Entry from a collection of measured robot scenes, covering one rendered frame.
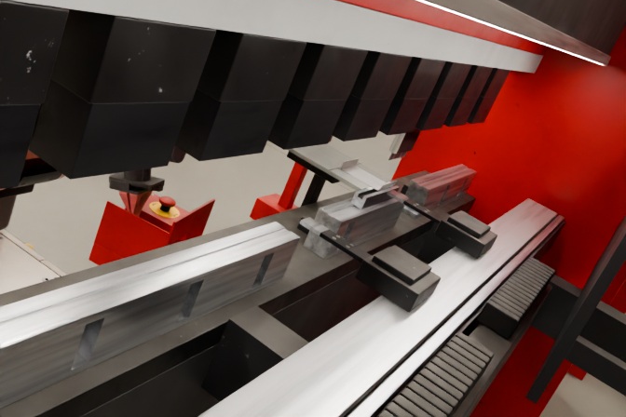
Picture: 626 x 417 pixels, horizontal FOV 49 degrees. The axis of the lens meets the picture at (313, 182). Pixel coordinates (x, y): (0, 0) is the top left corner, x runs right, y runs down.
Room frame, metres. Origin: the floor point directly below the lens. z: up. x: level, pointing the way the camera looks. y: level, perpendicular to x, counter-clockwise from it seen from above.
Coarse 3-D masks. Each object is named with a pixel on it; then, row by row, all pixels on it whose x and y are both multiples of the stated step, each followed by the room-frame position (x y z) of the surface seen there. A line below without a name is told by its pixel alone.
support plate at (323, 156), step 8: (320, 144) 1.71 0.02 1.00; (296, 152) 1.57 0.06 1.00; (304, 152) 1.59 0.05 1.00; (312, 152) 1.62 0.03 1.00; (320, 152) 1.64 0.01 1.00; (328, 152) 1.67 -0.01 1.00; (336, 152) 1.70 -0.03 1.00; (312, 160) 1.55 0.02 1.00; (320, 160) 1.58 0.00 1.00; (328, 160) 1.60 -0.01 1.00; (336, 160) 1.63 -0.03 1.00; (344, 160) 1.66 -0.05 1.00; (320, 168) 1.54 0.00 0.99; (328, 168) 1.54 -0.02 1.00; (368, 168) 1.68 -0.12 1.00; (336, 176) 1.52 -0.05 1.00; (344, 176) 1.53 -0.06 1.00; (376, 176) 1.64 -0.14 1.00; (352, 184) 1.50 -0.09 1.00; (360, 184) 1.52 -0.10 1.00
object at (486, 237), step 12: (396, 192) 1.57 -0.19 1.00; (408, 204) 1.52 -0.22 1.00; (432, 216) 1.50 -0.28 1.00; (456, 216) 1.48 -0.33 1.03; (468, 216) 1.51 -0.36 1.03; (444, 228) 1.44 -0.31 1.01; (456, 228) 1.43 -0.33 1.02; (468, 228) 1.43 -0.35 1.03; (480, 228) 1.46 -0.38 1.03; (456, 240) 1.43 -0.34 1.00; (468, 240) 1.42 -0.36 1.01; (480, 240) 1.42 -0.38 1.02; (492, 240) 1.47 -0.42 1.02; (468, 252) 1.41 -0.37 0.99; (480, 252) 1.40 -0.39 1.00
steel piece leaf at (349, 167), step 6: (348, 162) 1.60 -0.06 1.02; (354, 162) 1.63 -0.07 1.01; (342, 168) 1.58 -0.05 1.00; (348, 168) 1.60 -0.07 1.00; (354, 168) 1.62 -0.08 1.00; (360, 168) 1.64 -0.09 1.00; (354, 174) 1.57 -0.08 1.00; (360, 174) 1.59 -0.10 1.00; (366, 174) 1.61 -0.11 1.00; (360, 180) 1.55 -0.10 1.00; (366, 180) 1.57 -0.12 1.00; (372, 180) 1.59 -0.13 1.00; (378, 180) 1.61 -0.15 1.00; (372, 186) 1.54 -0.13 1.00; (378, 186) 1.56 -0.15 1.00
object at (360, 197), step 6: (396, 186) 1.63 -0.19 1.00; (360, 192) 1.47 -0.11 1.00; (366, 192) 1.50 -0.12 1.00; (372, 192) 1.53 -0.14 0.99; (378, 192) 1.53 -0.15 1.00; (384, 192) 1.54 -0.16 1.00; (354, 198) 1.46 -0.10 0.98; (360, 198) 1.46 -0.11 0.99; (366, 198) 1.45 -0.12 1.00; (372, 198) 1.49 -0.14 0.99; (378, 198) 1.53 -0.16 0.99; (384, 198) 1.56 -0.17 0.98; (390, 198) 1.61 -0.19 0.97; (354, 204) 1.46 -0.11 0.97; (360, 204) 1.45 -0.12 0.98; (366, 204) 1.47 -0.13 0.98; (372, 204) 1.50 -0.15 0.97
